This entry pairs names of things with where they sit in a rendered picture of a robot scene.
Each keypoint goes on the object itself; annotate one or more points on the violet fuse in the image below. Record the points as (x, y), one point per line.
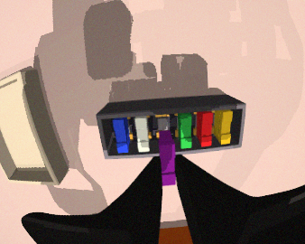
(167, 153)

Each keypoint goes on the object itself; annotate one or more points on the white fuse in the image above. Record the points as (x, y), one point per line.
(141, 127)

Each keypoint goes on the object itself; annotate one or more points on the green fuse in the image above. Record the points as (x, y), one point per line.
(185, 122)

